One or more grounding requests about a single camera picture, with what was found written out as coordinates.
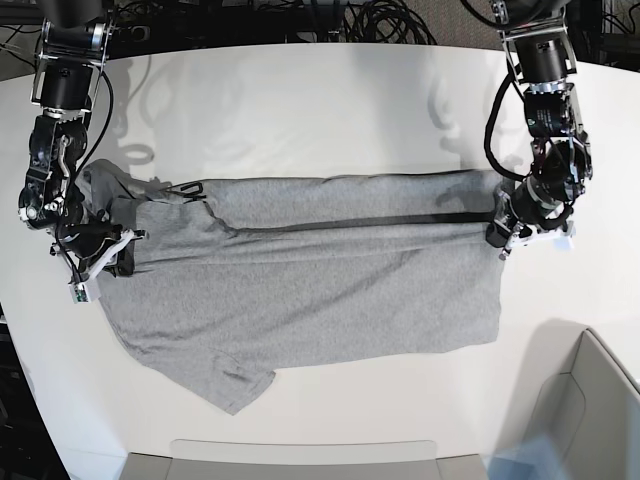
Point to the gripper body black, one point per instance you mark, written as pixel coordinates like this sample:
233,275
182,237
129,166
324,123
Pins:
529,215
90,242

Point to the grey T-shirt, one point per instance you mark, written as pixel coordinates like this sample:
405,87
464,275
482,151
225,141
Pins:
238,278

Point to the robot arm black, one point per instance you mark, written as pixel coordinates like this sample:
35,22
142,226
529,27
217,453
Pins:
75,36
540,61

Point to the grey bin at right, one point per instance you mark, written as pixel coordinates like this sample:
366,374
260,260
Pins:
592,412

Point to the blue object bottom right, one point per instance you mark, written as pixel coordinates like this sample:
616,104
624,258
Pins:
539,457

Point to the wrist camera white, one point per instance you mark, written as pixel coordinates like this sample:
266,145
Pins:
564,241
84,292

